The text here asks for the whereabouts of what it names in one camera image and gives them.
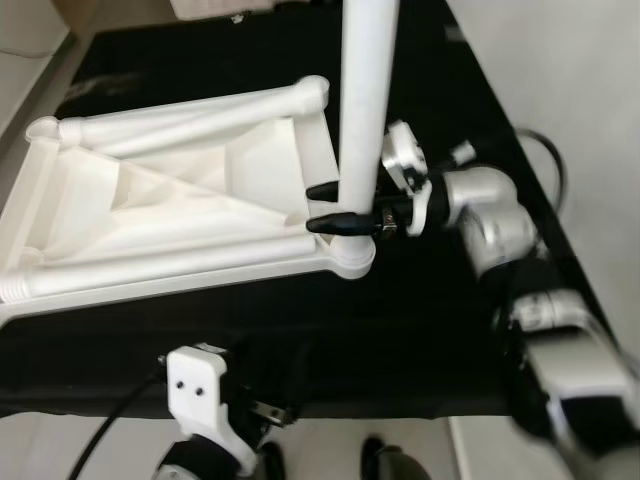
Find white plastic table top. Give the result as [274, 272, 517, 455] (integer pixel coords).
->
[0, 75, 376, 326]

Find pink patterned cloth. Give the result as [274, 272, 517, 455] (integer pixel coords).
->
[170, 0, 276, 21]

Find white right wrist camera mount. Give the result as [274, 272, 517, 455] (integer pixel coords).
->
[380, 120, 433, 236]

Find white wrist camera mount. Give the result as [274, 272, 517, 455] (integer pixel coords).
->
[166, 345, 259, 471]
[380, 120, 433, 236]

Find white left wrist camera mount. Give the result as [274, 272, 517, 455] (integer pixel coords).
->
[166, 345, 259, 471]

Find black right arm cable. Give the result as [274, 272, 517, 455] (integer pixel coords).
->
[515, 128, 566, 216]

